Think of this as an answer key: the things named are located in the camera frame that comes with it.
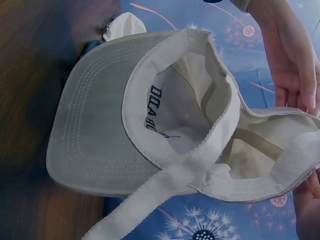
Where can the person's right hand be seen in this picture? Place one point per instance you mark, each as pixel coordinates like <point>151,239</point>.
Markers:
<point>310,210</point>

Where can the person's left fingers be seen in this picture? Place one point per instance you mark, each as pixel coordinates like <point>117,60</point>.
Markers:
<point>308,97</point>

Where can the beige baseball cap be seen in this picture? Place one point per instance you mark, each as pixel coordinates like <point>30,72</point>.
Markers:
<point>100,120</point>

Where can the person's left hand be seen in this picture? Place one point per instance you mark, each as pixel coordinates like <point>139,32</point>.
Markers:
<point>287,55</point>

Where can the white baseball cap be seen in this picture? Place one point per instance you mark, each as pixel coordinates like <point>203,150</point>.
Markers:
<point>125,25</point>

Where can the person's left forearm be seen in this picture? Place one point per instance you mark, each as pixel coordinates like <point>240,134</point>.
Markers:
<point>272,6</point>

